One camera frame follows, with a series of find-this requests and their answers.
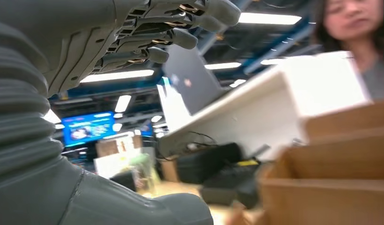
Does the person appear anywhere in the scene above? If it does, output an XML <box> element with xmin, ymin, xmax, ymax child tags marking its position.
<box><xmin>313</xmin><ymin>0</ymin><xmax>384</xmax><ymax>102</ymax></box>

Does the brown cardboard carton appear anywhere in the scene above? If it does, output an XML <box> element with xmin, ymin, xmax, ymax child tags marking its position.
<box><xmin>96</xmin><ymin>135</ymin><xmax>143</xmax><ymax>158</ymax></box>

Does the white standing board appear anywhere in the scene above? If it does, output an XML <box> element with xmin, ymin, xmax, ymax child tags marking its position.
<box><xmin>156</xmin><ymin>77</ymin><xmax>192</xmax><ymax>133</ymax></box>

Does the grey laptop lid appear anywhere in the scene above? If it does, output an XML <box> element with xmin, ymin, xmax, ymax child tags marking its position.
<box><xmin>162</xmin><ymin>44</ymin><xmax>231</xmax><ymax>116</ymax></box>

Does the black bag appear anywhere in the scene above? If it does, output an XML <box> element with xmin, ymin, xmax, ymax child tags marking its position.
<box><xmin>176</xmin><ymin>142</ymin><xmax>244</xmax><ymax>184</ymax></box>

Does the white display panel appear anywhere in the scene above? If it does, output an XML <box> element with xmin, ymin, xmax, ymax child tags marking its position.
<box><xmin>159</xmin><ymin>50</ymin><xmax>372</xmax><ymax>162</ymax></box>

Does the yellow sticker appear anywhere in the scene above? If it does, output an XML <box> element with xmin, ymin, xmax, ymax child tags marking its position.
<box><xmin>236</xmin><ymin>159</ymin><xmax>260</xmax><ymax>167</ymax></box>

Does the cardboard organizer box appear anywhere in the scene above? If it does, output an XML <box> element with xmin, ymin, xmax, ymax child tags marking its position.
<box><xmin>257</xmin><ymin>100</ymin><xmax>384</xmax><ymax>225</ymax></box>

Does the blue wall screen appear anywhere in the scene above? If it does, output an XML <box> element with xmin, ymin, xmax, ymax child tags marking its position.
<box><xmin>61</xmin><ymin>111</ymin><xmax>117</xmax><ymax>147</ymax></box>

